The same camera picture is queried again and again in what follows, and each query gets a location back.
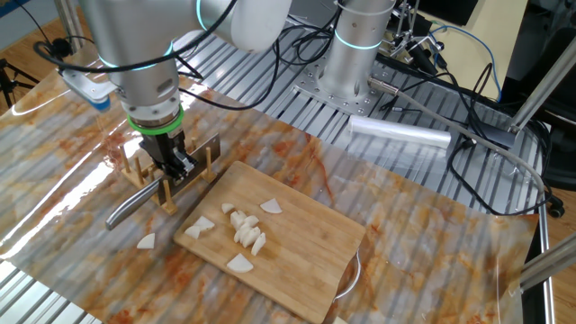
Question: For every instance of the aluminium frame post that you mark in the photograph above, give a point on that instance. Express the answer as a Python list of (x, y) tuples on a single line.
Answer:
[(544, 85), (549, 265), (72, 22)]

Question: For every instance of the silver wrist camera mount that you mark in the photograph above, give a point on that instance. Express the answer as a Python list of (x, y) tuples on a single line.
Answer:
[(85, 87)]

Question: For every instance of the black tripod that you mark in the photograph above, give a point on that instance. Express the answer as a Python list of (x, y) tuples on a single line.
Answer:
[(9, 85)]

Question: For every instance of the aluminium table edge rail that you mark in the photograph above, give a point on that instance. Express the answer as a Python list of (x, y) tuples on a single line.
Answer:
[(546, 270)]

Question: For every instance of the cream cabinet panel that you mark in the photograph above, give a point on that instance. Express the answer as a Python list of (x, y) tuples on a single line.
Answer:
[(463, 72)]

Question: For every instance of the wooden peg knife rack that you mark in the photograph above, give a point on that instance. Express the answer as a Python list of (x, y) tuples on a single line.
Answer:
[(168, 207)]

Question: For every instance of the steel cleaver knife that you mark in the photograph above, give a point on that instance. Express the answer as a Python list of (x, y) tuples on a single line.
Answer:
[(135, 204)]

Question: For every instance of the marble pattern table mat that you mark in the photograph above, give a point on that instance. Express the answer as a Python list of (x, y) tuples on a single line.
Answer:
[(90, 279)]

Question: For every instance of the thin white radish slice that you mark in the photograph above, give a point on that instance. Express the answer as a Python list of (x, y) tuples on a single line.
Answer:
[(271, 207), (240, 264), (237, 235), (237, 219), (251, 220), (258, 245), (192, 232), (204, 223), (250, 237), (146, 242)]

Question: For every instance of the clear plastic film roll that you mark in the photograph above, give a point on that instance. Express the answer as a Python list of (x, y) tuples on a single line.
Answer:
[(400, 132)]

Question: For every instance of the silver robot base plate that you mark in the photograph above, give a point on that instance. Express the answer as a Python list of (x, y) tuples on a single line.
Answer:
[(342, 101)]

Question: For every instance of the metal clamp stand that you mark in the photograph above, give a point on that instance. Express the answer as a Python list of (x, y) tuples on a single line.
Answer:
[(414, 49)]

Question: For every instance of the black flat screen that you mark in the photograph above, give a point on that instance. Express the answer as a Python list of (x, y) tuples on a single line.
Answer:
[(450, 11)]

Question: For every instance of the wooden cutting board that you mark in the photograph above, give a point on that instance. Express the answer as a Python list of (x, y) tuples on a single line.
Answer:
[(306, 270)]

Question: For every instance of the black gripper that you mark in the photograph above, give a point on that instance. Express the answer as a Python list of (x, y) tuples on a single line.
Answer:
[(162, 148)]

